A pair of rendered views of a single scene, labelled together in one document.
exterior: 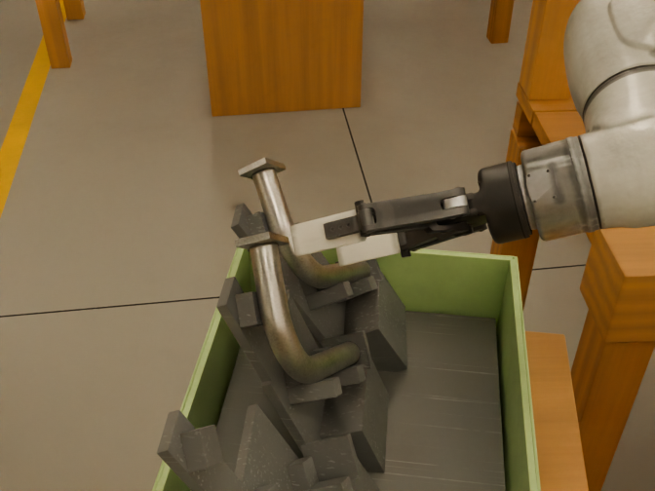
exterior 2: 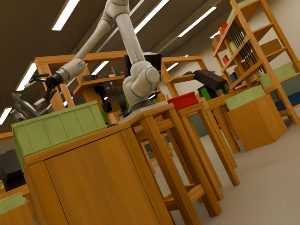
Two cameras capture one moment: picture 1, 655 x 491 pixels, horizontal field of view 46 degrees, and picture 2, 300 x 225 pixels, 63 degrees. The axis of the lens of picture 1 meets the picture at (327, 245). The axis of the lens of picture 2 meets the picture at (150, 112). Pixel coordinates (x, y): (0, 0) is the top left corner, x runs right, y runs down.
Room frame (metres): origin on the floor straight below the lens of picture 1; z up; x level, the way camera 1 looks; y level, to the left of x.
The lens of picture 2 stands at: (-0.85, 0.43, 0.61)
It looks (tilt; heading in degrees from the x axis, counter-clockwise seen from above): 7 degrees up; 321
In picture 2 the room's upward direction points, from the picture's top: 24 degrees counter-clockwise
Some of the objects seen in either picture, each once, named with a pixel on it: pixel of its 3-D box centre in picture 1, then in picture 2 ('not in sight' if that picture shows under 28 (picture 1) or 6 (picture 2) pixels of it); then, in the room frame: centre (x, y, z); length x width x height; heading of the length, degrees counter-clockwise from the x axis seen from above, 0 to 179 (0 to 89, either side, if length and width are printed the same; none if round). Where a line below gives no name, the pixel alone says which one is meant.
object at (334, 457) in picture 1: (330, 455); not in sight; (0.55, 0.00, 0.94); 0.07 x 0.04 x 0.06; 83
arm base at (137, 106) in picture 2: not in sight; (143, 106); (0.58, -0.72, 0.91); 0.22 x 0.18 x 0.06; 91
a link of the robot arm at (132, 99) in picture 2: not in sight; (135, 90); (0.56, -0.69, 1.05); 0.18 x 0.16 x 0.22; 171
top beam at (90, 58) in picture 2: not in sight; (97, 57); (1.60, -1.18, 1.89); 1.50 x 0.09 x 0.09; 93
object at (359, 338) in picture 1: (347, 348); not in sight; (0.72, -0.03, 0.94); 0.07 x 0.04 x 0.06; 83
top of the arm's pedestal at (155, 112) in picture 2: not in sight; (146, 117); (0.58, -0.70, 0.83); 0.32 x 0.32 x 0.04; 5
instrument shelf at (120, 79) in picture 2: not in sight; (110, 82); (1.56, -1.18, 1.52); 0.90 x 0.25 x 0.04; 93
